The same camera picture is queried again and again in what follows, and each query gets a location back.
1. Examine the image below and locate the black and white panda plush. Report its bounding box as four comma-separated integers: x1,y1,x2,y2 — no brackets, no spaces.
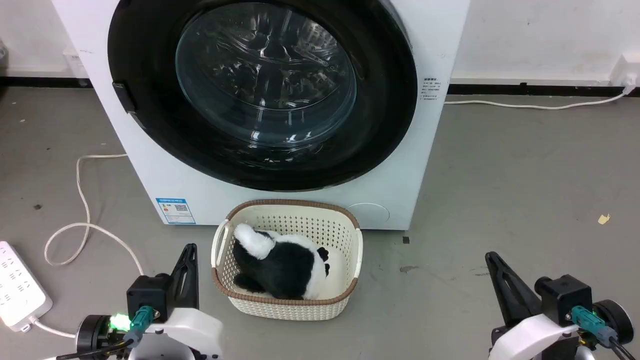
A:
232,223,332,301

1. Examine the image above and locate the small text warning sticker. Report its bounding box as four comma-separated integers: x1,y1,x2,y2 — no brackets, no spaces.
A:
421,77,441,101

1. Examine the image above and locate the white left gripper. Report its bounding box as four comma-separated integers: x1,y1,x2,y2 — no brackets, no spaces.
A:
75,243,224,360

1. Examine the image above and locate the white power strip cable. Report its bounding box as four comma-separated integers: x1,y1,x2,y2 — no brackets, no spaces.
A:
29,316,80,339

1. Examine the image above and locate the white power strip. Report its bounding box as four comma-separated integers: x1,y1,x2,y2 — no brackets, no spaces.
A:
0,241,54,333

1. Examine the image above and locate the round black glass washer door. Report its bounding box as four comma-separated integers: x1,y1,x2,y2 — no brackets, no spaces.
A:
107,0,418,192

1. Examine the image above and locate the teal plug left gripper cable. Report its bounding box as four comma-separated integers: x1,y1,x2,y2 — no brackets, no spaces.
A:
55,305,155,360

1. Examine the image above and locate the blue energy label sticker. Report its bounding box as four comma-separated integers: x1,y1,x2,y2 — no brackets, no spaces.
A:
154,197,196,225

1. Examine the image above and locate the long looped white cable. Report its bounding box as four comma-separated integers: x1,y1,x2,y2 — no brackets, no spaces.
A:
44,153,146,277

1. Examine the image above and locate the white front-load washing machine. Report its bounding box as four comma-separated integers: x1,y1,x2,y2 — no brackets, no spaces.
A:
51,0,471,232

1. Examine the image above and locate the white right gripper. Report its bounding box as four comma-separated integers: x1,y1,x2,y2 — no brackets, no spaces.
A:
485,251,635,360

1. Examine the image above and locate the teal plug right gripper cable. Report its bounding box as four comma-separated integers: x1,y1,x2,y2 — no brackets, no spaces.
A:
570,305,639,360

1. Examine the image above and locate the cream perforated laundry basket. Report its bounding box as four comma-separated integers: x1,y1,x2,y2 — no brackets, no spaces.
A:
210,199,364,321

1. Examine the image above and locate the thin white floor cable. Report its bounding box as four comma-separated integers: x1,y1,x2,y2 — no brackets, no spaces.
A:
443,86,637,111

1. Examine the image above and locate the teal plug gripper cable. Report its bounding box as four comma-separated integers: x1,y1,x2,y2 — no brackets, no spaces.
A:
570,305,639,360
55,305,155,360

